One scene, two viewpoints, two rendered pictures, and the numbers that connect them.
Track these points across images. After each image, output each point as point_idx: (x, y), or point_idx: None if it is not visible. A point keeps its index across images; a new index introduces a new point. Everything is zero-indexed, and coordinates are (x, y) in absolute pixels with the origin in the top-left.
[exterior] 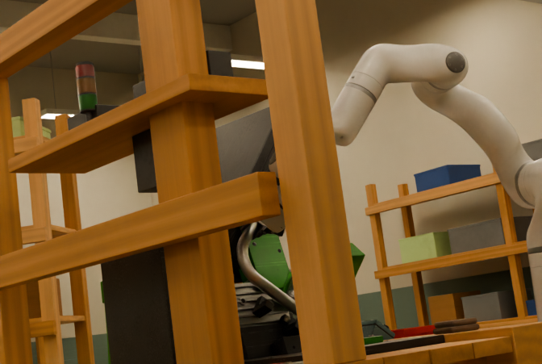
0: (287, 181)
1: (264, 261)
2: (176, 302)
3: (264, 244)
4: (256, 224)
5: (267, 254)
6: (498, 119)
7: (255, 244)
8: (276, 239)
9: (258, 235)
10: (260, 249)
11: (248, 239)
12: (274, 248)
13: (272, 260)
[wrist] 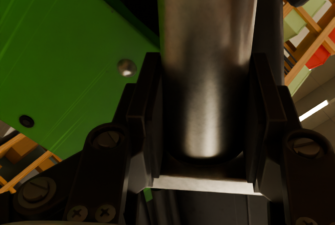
0: None
1: (31, 29)
2: None
3: (88, 103)
4: (198, 149)
5: (47, 68)
6: None
7: (120, 65)
8: (69, 150)
9: (138, 92)
10: (87, 63)
11: None
12: (47, 116)
13: (13, 61)
